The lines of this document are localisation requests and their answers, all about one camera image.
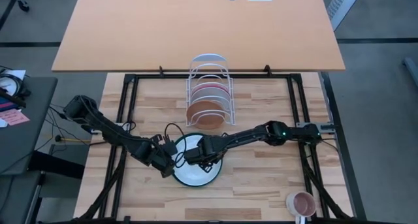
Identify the white wire dish rack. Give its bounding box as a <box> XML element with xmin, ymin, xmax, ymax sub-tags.
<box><xmin>185</xmin><ymin>53</ymin><xmax>236</xmax><ymax>127</ymax></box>

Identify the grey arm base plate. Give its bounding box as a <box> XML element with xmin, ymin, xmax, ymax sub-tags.
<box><xmin>295</xmin><ymin>121</ymin><xmax>336</xmax><ymax>133</ymax></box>

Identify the black chair caster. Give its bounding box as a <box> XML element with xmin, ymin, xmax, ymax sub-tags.
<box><xmin>16</xmin><ymin>0</ymin><xmax>31</xmax><ymax>13</ymax></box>

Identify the grey side table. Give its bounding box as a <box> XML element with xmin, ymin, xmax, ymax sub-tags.
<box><xmin>0</xmin><ymin>76</ymin><xmax>58</xmax><ymax>176</ymax></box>

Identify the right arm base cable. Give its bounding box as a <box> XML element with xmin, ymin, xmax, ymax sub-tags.
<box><xmin>321</xmin><ymin>137</ymin><xmax>340</xmax><ymax>153</ymax></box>

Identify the white metal post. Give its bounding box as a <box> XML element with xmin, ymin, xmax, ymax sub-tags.
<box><xmin>326</xmin><ymin>0</ymin><xmax>364</xmax><ymax>31</ymax></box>

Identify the tan wooden desk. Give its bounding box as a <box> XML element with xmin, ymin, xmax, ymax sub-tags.
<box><xmin>51</xmin><ymin>0</ymin><xmax>346</xmax><ymax>73</ymax></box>

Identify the white plate teal underside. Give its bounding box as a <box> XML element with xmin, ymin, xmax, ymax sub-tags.
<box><xmin>172</xmin><ymin>132</ymin><xmax>224</xmax><ymax>187</ymax></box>

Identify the pink plate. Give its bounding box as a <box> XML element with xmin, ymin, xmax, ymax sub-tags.
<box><xmin>192</xmin><ymin>83</ymin><xmax>231</xmax><ymax>95</ymax></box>

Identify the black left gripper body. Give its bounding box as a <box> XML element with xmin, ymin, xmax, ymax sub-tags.
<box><xmin>143</xmin><ymin>134</ymin><xmax>179</xmax><ymax>172</ymax></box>

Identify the black floor stand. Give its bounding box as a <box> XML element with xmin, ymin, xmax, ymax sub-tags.
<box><xmin>27</xmin><ymin>150</ymin><xmax>86</xmax><ymax>180</ymax></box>

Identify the black aluminium table frame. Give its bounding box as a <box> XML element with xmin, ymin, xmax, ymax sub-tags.
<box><xmin>78</xmin><ymin>72</ymin><xmax>355</xmax><ymax>224</ymax></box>

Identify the white paper sheet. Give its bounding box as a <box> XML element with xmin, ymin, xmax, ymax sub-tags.
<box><xmin>0</xmin><ymin>69</ymin><xmax>26</xmax><ymax>88</ymax></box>

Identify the pink paper note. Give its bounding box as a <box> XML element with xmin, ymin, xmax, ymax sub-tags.
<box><xmin>0</xmin><ymin>108</ymin><xmax>30</xmax><ymax>127</ymax></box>

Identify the blue flat item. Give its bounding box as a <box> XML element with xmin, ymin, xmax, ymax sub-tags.
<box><xmin>0</xmin><ymin>98</ymin><xmax>19</xmax><ymax>113</ymax></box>

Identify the yellow stick black tip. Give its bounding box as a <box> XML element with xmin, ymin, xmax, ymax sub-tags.
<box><xmin>54</xmin><ymin>135</ymin><xmax>94</xmax><ymax>143</ymax></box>

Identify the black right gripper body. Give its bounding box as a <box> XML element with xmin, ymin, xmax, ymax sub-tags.
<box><xmin>192</xmin><ymin>135</ymin><xmax>229</xmax><ymax>166</ymax></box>

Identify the cream mug pink inside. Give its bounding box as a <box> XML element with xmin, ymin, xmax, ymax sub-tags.
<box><xmin>285</xmin><ymin>191</ymin><xmax>317</xmax><ymax>224</ymax></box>

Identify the orange plate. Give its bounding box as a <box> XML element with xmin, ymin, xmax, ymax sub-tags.
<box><xmin>185</xmin><ymin>99</ymin><xmax>227</xmax><ymax>131</ymax></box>

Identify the coiled black cable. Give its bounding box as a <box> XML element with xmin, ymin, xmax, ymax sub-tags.
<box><xmin>0</xmin><ymin>74</ymin><xmax>32</xmax><ymax>108</ymax></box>

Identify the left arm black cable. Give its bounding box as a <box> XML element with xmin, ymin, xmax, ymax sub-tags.
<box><xmin>164</xmin><ymin>122</ymin><xmax>187</xmax><ymax>168</ymax></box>

